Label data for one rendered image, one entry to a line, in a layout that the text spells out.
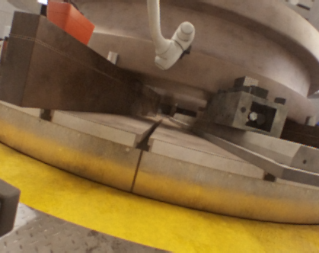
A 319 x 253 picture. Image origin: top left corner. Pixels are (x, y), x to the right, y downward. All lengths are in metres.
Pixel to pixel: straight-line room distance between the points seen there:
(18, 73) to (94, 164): 0.51
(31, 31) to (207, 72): 1.09
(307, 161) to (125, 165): 0.81
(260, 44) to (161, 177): 1.51
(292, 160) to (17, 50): 1.20
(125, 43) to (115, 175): 1.04
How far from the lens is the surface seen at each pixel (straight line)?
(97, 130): 0.84
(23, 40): 0.90
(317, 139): 2.13
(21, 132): 1.22
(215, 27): 1.67
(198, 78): 1.34
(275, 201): 1.17
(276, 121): 1.23
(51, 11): 1.05
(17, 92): 0.87
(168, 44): 0.97
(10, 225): 0.27
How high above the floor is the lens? 0.45
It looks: 4 degrees down
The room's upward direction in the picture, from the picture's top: 15 degrees clockwise
